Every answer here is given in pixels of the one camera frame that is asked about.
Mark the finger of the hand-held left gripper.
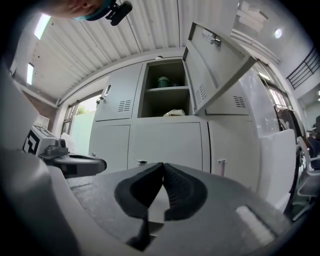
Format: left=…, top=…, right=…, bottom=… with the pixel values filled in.
left=39, top=150, right=108, bottom=179

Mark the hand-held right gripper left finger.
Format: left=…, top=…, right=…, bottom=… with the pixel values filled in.
left=0, top=147, right=166, bottom=256

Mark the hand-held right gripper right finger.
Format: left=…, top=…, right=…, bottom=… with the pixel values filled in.
left=147, top=162, right=298, bottom=256

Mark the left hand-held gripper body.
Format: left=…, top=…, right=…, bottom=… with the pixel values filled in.
left=21, top=124, right=70, bottom=159

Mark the grey metal locker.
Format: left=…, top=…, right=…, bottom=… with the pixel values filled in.
left=88, top=21, right=261, bottom=194

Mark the white foam box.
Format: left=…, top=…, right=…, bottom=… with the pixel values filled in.
left=257, top=128, right=298, bottom=212

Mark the long ceiling light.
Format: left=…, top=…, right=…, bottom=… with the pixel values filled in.
left=26, top=62, right=35, bottom=86
left=33, top=13, right=52, bottom=41

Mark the white office chair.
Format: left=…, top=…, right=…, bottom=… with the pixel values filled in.
left=290, top=135, right=320, bottom=221

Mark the white patterned bag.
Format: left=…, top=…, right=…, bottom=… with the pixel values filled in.
left=162, top=108, right=187, bottom=117

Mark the dark hanging garment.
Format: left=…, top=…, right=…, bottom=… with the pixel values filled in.
left=277, top=108, right=309, bottom=141

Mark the green lidded container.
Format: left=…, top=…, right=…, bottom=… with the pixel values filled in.
left=156, top=76, right=171, bottom=89

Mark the metal clothes rack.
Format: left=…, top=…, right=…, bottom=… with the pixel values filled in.
left=273, top=103, right=293, bottom=113

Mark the person's head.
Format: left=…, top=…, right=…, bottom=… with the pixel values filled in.
left=50, top=0, right=106, bottom=20

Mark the teal headband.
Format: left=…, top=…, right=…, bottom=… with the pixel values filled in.
left=71, top=0, right=117, bottom=22

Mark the black railing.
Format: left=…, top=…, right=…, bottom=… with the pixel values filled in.
left=285, top=45, right=320, bottom=91

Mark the black window frame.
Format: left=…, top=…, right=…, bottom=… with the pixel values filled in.
left=60, top=96, right=101, bottom=151

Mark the black head camera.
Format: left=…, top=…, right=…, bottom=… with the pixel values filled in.
left=104, top=0, right=134, bottom=27

